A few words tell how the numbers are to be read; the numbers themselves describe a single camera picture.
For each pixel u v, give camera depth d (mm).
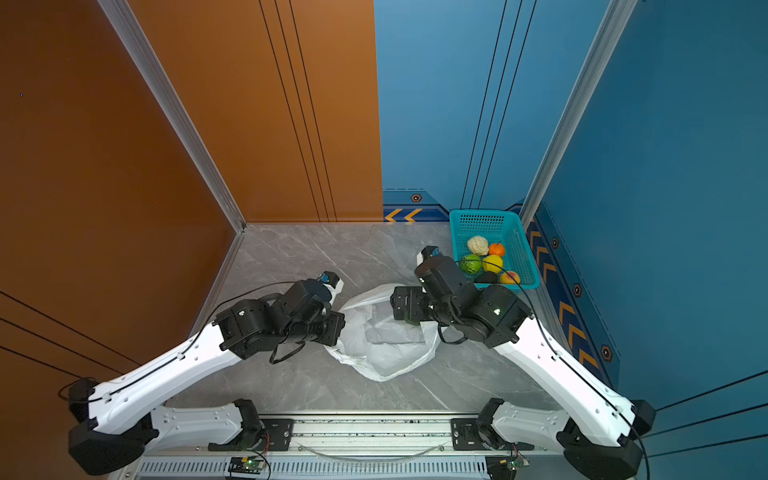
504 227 1136
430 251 572
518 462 692
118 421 387
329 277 619
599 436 364
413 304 553
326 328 590
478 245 1058
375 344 809
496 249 1077
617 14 697
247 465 707
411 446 725
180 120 889
